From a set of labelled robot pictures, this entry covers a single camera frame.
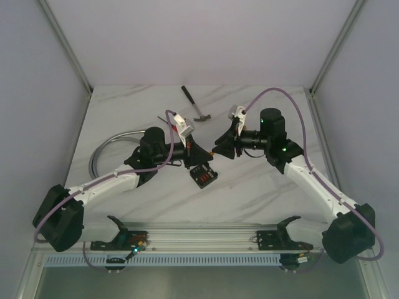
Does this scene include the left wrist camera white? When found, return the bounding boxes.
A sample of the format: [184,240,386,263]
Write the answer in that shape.
[173,113,195,138]

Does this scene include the aluminium front rail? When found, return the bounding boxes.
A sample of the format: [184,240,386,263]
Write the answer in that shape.
[32,225,372,254]

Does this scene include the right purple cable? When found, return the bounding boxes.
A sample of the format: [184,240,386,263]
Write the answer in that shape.
[243,87,385,275]

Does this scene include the aluminium frame post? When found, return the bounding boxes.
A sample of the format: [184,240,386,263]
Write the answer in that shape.
[309,0,368,97]
[36,0,93,95]

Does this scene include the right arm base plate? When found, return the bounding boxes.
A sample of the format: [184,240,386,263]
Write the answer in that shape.
[256,230,314,251]

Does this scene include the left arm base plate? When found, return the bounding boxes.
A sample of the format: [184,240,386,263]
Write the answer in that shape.
[90,230,148,251]

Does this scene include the black fuse box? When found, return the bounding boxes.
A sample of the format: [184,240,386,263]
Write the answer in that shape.
[190,163,218,189]

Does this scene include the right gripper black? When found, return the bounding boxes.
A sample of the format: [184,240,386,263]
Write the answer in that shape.
[211,121,270,159]

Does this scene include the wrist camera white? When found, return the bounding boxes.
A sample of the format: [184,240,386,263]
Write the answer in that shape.
[229,105,246,136]
[173,113,195,138]

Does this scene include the slotted cable duct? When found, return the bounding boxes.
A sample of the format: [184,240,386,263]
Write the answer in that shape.
[44,253,281,267]

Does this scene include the red handled screwdriver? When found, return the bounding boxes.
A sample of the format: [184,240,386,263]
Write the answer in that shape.
[157,116,178,132]

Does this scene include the claw hammer black handle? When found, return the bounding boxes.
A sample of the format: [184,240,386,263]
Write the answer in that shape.
[181,85,211,122]

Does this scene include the right aluminium frame post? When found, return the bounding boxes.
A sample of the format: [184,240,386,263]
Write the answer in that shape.
[309,0,368,97]

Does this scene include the flexible metal hose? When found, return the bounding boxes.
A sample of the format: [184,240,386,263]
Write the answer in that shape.
[89,130,148,180]

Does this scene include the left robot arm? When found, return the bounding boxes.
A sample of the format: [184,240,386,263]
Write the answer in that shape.
[32,127,213,252]

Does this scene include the left aluminium frame post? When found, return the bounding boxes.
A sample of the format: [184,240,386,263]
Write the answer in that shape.
[36,0,93,95]

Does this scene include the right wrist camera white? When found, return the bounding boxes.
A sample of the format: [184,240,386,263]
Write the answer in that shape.
[229,105,246,136]

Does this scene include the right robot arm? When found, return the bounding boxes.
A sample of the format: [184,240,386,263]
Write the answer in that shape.
[213,105,376,263]

